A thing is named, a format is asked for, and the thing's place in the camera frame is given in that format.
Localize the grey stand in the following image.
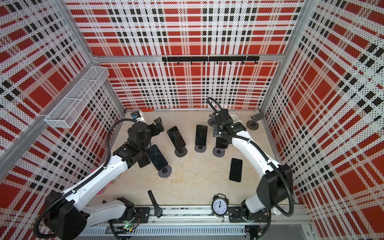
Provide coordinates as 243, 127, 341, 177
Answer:
158, 165, 172, 178
195, 145, 207, 153
175, 147, 188, 158

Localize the white wire mesh basket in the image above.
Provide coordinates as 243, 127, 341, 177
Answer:
45, 66, 109, 129

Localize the black alarm clock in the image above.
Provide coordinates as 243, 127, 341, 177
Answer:
211, 193, 229, 218

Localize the white ceramic mug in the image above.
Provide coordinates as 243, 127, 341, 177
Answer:
230, 114, 243, 124

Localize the green phone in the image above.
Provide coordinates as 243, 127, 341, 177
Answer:
195, 125, 208, 147

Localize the black hook rail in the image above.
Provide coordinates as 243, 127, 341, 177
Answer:
162, 56, 260, 64

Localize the black wrist watch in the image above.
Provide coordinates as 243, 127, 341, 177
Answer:
148, 190, 163, 218

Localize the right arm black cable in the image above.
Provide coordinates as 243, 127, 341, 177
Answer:
205, 96, 295, 217

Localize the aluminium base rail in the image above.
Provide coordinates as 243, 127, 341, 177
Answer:
64, 204, 314, 238

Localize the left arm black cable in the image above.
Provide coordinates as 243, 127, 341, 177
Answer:
32, 118, 139, 239

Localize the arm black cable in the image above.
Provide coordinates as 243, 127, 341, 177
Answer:
205, 96, 295, 217
32, 118, 139, 239

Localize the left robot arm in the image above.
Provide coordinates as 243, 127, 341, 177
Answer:
33, 112, 164, 240

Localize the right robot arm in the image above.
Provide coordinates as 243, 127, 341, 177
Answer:
212, 109, 294, 221

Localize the purple phone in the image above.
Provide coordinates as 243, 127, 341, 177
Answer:
138, 154, 151, 168

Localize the black phone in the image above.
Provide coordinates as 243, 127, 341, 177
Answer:
229, 158, 243, 183
147, 145, 168, 171
215, 138, 229, 149
167, 126, 186, 151

